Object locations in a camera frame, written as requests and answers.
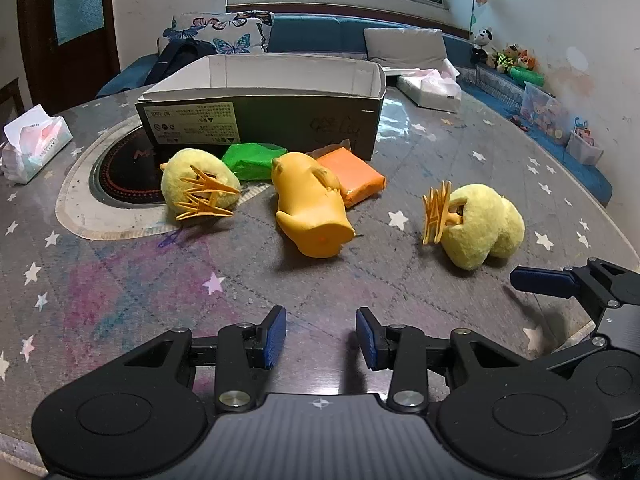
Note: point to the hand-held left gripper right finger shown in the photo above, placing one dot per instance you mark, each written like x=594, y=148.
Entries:
x=367, y=337

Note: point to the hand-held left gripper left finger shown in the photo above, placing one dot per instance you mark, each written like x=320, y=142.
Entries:
x=277, y=335

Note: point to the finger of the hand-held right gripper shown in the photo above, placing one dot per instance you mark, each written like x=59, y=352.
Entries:
x=542, y=280

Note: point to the yellow plush chick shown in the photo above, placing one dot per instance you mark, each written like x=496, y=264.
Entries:
x=185, y=162
x=480, y=225

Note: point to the yellow rubber duck toy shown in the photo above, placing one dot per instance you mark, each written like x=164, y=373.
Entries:
x=310, y=205

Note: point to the orange packet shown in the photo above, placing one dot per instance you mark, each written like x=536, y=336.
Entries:
x=355, y=175

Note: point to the green packet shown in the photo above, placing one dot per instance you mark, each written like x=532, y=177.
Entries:
x=250, y=162

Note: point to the dark cardboard box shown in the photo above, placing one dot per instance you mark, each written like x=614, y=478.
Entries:
x=280, y=120

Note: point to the small white holder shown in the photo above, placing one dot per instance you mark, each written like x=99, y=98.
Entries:
x=585, y=145

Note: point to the clear plastic storage box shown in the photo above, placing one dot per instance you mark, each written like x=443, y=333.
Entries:
x=547, y=115

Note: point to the green roll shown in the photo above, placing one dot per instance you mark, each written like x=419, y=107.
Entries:
x=527, y=76

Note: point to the white tissue pack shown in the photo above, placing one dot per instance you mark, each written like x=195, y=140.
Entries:
x=435, y=92

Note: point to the orange fox plush toy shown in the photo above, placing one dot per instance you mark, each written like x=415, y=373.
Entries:
x=526, y=59

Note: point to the bear plush toy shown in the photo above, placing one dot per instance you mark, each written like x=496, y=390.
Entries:
x=506, y=57

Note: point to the black induction cooktop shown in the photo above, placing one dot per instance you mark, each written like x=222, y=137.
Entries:
x=120, y=170

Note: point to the panda plush toy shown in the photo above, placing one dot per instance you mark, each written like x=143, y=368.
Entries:
x=481, y=42

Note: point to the grey cushion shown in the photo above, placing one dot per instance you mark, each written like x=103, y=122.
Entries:
x=405, y=45

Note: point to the black backpack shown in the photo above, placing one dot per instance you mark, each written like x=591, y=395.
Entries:
x=175, y=60

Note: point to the soft tissue pack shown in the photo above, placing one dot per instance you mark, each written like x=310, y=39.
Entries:
x=40, y=155

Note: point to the butterfly print pillow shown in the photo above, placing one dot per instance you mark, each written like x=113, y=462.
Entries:
x=220, y=30

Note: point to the brown wooden door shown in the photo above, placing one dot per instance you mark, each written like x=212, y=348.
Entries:
x=107, y=35

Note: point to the brown wooden furniture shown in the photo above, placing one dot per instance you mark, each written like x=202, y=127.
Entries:
x=10, y=102

